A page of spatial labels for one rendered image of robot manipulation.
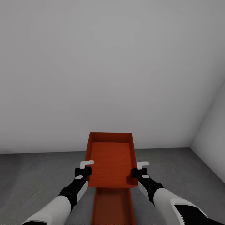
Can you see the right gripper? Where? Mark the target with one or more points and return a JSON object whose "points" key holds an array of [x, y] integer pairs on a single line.
{"points": [[135, 172]]}

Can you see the storage box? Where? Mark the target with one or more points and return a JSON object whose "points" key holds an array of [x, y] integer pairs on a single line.
{"points": [[108, 189], [113, 154]]}

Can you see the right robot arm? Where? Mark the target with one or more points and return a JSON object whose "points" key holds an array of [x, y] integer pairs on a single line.
{"points": [[173, 209]]}

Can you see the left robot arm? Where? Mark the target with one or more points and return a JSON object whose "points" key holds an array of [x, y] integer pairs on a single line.
{"points": [[59, 209]]}

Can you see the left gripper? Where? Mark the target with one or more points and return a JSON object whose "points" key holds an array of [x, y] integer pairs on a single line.
{"points": [[87, 170]]}

